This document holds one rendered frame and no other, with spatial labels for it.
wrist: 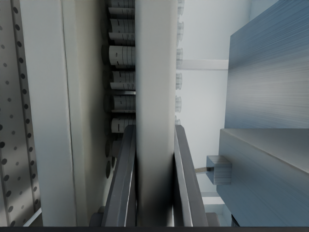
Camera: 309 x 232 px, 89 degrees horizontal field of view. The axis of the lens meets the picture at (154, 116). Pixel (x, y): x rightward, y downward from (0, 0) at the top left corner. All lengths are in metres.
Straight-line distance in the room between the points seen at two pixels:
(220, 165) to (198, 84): 3.33
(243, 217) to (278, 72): 0.35
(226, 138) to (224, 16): 3.63
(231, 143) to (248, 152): 0.04
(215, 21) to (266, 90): 3.28
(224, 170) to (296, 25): 0.35
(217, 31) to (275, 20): 3.19
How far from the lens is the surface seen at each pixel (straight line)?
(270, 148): 0.19
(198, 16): 3.66
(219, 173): 0.23
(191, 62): 1.11
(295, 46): 0.47
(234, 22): 3.87
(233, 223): 0.27
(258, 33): 0.58
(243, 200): 0.23
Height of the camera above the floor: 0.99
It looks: 1 degrees up
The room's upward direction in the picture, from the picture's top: 90 degrees clockwise
